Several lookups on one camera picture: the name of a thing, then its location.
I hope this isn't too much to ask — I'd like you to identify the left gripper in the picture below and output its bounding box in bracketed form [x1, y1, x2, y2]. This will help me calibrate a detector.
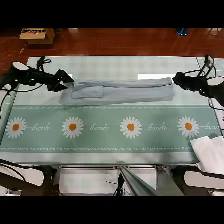
[46, 68, 75, 92]

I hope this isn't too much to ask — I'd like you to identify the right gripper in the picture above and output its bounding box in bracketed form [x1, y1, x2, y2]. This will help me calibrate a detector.
[172, 71, 205, 95]

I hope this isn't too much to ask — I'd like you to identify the light blue shirt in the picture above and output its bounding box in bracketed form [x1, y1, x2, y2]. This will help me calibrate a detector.
[58, 76, 177, 107]

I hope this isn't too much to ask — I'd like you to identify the cardboard box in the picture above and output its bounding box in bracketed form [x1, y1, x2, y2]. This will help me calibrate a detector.
[18, 27, 56, 46]

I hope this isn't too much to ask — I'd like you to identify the blue object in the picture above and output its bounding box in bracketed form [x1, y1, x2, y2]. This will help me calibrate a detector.
[175, 27, 190, 37]

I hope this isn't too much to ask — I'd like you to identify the white garment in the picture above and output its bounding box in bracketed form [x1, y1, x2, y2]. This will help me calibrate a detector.
[189, 134, 224, 175]

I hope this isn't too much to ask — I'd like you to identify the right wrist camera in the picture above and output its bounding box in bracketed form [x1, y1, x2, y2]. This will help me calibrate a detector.
[195, 53, 216, 80]

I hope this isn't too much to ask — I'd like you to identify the silver frame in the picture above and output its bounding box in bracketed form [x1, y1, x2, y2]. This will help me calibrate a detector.
[0, 161, 224, 197]

